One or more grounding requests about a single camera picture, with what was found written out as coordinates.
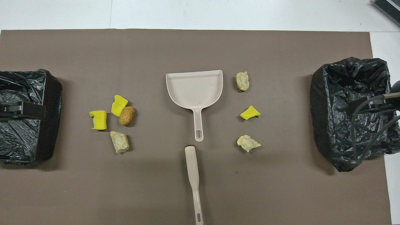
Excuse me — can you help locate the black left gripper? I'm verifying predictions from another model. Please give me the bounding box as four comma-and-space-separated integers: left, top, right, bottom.
0, 102, 46, 121

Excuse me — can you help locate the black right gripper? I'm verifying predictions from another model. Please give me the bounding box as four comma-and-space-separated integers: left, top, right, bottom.
348, 80, 400, 115

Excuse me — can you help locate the yellow sponge piece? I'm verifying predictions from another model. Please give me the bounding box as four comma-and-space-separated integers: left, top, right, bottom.
89, 110, 107, 130
111, 95, 129, 117

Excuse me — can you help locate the brown bread roll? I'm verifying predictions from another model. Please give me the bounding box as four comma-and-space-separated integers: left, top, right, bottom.
119, 106, 136, 126

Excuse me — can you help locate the yellow sponge wedge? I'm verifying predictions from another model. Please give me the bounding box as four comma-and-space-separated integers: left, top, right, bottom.
240, 105, 261, 121

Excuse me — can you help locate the beige plastic dustpan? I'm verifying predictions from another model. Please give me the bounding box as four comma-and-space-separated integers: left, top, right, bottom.
166, 70, 223, 142

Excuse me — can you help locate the beige hand brush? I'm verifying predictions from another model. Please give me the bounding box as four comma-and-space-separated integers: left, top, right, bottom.
184, 145, 204, 225

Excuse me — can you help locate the black bag lined bin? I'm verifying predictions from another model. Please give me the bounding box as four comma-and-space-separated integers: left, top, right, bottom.
0, 69, 63, 165
310, 57, 400, 172

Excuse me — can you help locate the dark ribbed panel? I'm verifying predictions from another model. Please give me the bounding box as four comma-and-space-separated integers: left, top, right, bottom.
372, 0, 400, 27

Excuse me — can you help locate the brown table mat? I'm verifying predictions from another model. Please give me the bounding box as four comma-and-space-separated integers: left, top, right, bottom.
0, 29, 392, 225

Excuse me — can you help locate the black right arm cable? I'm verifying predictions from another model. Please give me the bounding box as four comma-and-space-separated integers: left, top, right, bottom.
350, 95, 400, 164

